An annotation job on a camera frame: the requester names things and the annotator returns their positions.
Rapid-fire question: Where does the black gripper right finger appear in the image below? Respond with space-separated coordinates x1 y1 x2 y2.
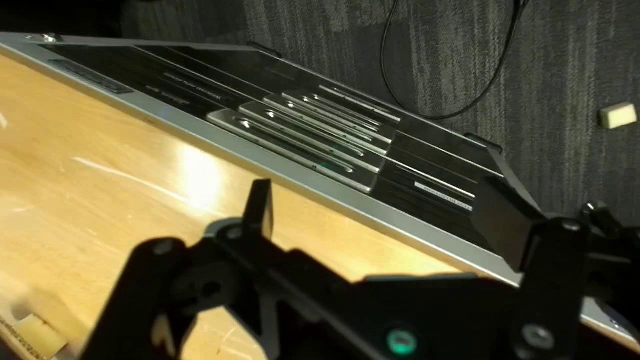
469 176 592 360

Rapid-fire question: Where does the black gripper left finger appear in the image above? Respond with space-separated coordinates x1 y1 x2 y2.
77 178 276 360

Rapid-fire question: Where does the grey metal tool drawer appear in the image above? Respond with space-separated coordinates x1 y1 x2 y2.
37 39 510 216

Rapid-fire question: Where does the grey tool cabinet wood top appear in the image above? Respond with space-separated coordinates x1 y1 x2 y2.
0 29 640 360

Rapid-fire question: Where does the beige foam block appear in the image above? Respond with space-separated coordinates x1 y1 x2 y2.
596 99 640 131

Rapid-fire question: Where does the black floor cable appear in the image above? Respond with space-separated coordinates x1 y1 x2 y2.
378 0 529 124

